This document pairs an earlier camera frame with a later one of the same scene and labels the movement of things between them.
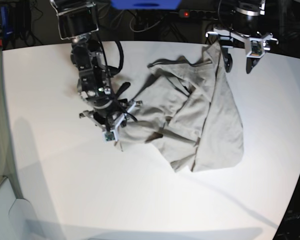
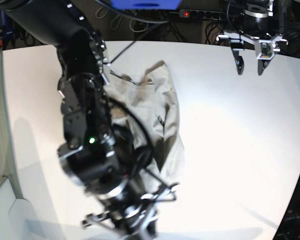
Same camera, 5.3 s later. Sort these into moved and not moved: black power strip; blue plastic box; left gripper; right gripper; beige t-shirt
Moved: right gripper; beige t-shirt; left gripper
Not moved: black power strip; blue plastic box
